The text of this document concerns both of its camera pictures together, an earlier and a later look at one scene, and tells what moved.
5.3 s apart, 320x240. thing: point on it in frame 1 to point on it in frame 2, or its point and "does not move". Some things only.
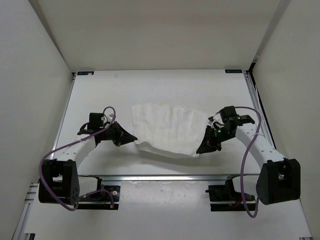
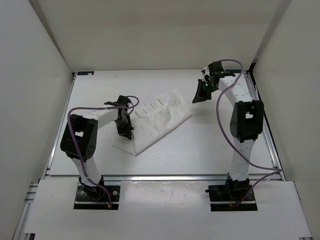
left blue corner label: [85, 73] does not move
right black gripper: [208, 144] to [200, 96]
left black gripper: [122, 136] to [126, 132]
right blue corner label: [233, 71] does not move
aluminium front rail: [165, 177] does not move
